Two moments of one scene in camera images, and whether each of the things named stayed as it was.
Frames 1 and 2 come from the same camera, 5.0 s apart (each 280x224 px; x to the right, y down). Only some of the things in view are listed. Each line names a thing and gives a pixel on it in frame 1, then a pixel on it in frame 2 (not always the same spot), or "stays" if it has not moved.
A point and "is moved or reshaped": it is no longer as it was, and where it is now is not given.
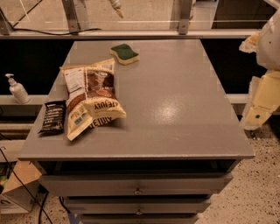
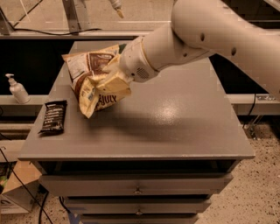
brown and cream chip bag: x=92 y=95 is moved or reshaped
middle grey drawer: x=137 y=206 stays
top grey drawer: x=187 y=184 stays
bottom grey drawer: x=141 y=219 stays
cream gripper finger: x=250 y=45 -> x=116 y=83
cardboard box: x=23 y=185 stays
